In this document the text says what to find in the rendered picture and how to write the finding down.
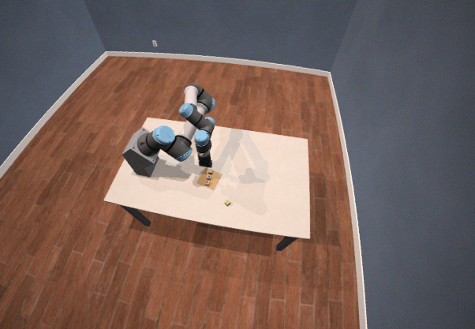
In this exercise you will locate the tan flat mat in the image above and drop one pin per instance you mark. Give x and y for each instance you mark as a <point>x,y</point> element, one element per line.
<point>214,178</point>

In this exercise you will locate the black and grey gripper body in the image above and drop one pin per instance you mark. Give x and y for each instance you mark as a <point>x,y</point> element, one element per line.
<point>205,158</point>

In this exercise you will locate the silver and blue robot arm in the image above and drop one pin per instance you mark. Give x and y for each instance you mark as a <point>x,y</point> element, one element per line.
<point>197,103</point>

